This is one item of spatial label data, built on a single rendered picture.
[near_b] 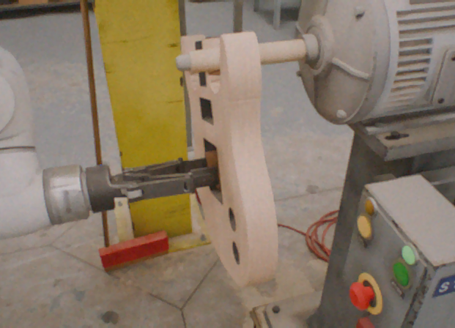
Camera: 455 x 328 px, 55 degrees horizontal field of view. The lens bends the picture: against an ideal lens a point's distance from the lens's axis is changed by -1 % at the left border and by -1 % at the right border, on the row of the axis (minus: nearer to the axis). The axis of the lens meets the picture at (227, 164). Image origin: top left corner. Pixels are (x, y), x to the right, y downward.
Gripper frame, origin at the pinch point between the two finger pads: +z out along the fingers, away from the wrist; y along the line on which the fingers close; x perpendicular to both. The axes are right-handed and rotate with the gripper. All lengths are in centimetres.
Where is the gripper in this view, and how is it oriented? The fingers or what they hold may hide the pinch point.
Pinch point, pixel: (211, 170)
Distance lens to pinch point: 74.8
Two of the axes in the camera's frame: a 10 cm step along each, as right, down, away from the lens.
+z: 9.6, -1.6, 2.3
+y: 2.6, 2.1, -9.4
